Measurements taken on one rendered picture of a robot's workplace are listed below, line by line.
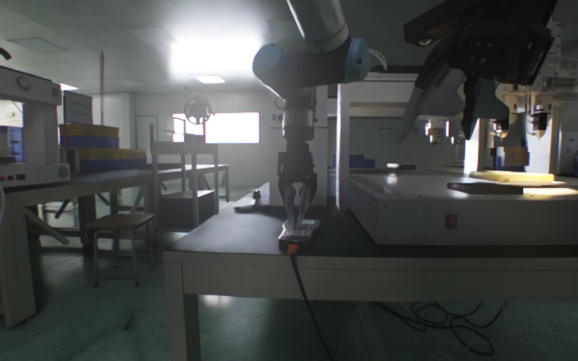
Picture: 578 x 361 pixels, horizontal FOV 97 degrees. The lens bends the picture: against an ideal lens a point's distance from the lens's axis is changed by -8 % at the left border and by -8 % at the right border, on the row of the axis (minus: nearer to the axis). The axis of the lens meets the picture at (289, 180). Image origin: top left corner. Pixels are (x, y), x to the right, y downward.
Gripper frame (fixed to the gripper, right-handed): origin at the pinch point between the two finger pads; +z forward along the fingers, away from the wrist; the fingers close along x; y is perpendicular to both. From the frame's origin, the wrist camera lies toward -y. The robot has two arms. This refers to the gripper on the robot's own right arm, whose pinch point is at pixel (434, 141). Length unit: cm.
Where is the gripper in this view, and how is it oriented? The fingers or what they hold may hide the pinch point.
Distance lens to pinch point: 42.1
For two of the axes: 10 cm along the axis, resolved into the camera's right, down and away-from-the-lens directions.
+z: -1.6, 8.7, 4.6
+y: 4.7, 4.8, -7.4
